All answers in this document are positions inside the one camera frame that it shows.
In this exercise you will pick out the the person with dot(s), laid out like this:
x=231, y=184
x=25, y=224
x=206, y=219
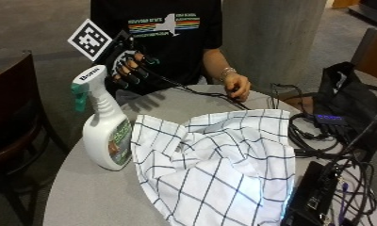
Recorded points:
x=173, y=50

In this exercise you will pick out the white marker cube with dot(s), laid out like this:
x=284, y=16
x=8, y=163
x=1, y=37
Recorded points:
x=90, y=39

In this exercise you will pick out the white spray bottle green trigger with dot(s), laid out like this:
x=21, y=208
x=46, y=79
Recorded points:
x=105, y=132

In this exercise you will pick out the grey concrete column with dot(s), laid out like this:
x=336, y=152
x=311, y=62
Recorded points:
x=272, y=40

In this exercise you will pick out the black hub with blue lights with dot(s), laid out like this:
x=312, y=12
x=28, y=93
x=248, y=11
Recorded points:
x=329, y=119

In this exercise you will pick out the white checked cloth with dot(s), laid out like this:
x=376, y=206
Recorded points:
x=214, y=163

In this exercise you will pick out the black bag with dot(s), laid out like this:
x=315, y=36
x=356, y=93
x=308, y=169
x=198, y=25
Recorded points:
x=348, y=94

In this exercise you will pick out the dark wooden chair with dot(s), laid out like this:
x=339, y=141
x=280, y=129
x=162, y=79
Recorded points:
x=13, y=125

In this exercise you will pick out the brown wooden chair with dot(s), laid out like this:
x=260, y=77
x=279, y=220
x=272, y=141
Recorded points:
x=375, y=53

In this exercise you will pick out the black electronics box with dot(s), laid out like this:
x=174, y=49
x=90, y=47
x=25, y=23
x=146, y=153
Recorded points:
x=312, y=194

